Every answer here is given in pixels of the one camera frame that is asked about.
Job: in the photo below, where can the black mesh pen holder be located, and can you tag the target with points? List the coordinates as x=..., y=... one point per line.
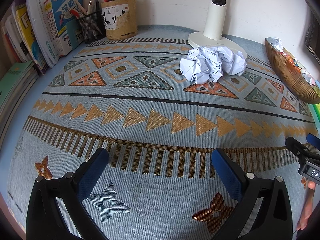
x=91, y=28

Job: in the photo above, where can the heap of papers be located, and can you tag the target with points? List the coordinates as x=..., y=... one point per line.
x=275, y=43

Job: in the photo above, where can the orange wrapper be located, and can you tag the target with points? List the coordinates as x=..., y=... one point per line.
x=291, y=60

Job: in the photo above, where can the bundle of pens and pencils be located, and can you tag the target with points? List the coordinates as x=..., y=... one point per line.
x=85, y=8

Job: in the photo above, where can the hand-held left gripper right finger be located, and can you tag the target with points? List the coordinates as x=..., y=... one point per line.
x=226, y=175

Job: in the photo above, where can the blue workbook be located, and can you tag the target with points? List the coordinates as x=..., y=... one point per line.
x=62, y=12

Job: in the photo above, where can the stack of green books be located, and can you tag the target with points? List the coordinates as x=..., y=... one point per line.
x=15, y=87

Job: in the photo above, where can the yellow book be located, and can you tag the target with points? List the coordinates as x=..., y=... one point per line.
x=23, y=27

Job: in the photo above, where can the dark monitor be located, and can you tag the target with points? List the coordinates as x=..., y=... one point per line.
x=312, y=35

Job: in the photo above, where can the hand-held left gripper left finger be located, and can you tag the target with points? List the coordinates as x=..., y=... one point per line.
x=92, y=175

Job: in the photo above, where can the person's right hand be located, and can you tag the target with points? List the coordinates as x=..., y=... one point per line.
x=307, y=210

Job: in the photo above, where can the woven brown basket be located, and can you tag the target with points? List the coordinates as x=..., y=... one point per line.
x=285, y=72

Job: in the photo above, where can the white desk lamp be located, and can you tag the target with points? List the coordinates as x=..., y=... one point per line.
x=215, y=22

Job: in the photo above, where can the green packet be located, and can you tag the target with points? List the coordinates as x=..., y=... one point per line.
x=315, y=110

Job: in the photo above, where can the row of books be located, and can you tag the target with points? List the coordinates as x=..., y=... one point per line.
x=37, y=17

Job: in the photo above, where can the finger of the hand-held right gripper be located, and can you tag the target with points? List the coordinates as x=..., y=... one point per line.
x=297, y=147
x=314, y=141

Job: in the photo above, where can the patterned blue mat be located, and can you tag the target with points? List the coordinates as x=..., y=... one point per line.
x=150, y=130

